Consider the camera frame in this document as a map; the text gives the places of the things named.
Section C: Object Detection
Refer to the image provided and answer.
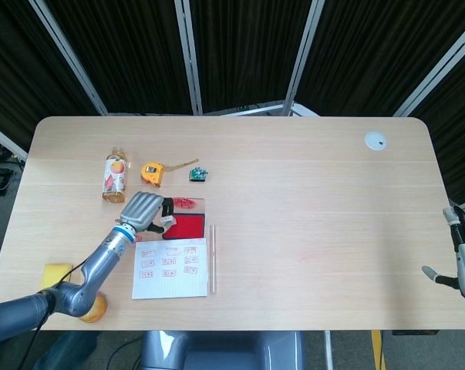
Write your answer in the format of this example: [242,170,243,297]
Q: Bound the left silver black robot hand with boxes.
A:
[120,190,178,234]

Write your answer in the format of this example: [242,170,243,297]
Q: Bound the yellow tape measure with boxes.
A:
[140,157,200,189]

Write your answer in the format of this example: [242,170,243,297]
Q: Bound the orange juice bottle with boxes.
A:
[101,145,131,204]

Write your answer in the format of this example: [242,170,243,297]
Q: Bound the red ink pad clear lid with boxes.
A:
[160,197,207,241]

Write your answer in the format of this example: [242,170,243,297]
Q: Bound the small green circuit board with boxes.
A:
[188,166,210,183]

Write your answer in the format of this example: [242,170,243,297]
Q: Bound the white lined notepad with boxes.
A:
[131,237,210,300]

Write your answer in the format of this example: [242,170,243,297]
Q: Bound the black under-table control box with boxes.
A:
[391,329,440,337]

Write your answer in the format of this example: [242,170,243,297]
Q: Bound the yellow sponge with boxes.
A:
[39,263,83,289]

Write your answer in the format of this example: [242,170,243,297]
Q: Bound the yellow pole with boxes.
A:
[370,330,386,370]

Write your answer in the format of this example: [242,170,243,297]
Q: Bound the black curtain panel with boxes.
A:
[411,63,465,205]
[295,0,465,116]
[42,0,197,116]
[187,0,314,116]
[0,0,102,143]

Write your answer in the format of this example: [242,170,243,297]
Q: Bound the grey robot torso base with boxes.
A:
[139,330,306,370]

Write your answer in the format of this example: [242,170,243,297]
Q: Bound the white table leg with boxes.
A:
[322,330,334,370]

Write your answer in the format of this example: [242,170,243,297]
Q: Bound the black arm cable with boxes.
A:
[30,257,89,370]

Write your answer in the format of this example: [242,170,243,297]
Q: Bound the white round cable grommet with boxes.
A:
[363,131,388,153]

